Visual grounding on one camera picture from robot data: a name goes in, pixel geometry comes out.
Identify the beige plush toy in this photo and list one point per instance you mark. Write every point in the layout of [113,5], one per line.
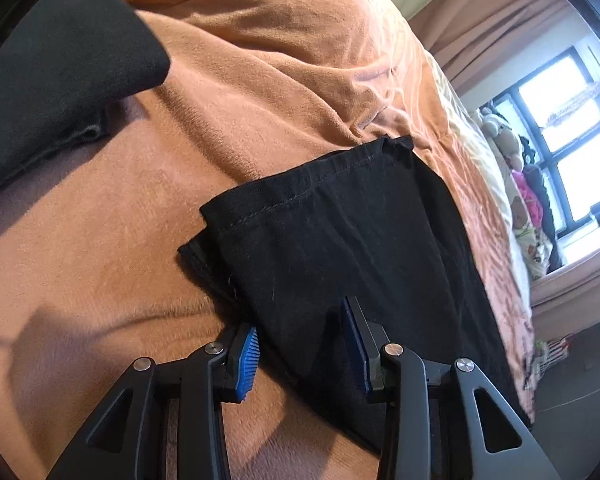
[502,135]

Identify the black garment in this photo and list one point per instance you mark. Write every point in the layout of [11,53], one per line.
[55,70]

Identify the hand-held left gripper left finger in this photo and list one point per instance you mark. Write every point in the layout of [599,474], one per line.
[245,360]

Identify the black pants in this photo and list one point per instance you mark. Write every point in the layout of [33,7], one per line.
[330,220]

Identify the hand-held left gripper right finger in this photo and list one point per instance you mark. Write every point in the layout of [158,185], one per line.
[356,345]

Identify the orange blanket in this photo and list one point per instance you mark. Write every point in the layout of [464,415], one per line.
[255,60]

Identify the pink cloth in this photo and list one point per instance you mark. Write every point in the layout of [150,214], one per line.
[527,200]

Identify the dark grey cushion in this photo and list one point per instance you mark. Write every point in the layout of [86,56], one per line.
[547,195]

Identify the black framed window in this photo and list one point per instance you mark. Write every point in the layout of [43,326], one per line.
[575,180]

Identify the floral hanging cloth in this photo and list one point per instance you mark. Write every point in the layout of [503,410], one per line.
[575,110]

